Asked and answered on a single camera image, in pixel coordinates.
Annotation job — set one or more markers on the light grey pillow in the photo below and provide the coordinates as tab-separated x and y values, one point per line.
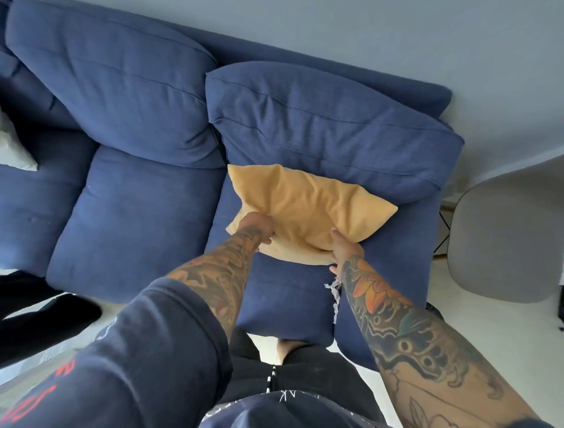
13	150

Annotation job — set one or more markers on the person's left hand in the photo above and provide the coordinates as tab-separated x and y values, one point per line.
257	227

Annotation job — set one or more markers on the grey shell chair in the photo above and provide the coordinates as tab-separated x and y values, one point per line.
506	238

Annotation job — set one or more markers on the person's left forearm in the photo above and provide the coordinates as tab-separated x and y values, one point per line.
220	282

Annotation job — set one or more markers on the person's right hand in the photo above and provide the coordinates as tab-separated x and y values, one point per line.
346	251

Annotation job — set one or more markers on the person's right leg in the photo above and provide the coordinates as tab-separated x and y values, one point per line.
288	350

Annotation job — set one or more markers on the white shredded paper scraps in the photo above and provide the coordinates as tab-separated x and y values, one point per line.
335	293

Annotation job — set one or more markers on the yellow throw pillow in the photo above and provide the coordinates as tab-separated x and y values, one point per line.
304	207

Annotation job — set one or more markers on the person's right forearm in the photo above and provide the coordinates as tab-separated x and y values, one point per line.
405	335

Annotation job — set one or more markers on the blue sofa back cushion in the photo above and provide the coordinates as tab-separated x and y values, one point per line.
119	79
330	123
26	97

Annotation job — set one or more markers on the black garment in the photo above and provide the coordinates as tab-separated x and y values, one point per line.
39	317

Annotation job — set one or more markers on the black shorts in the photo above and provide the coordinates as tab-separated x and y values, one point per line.
317	375

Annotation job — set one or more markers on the blue fabric sofa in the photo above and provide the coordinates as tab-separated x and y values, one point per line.
396	264

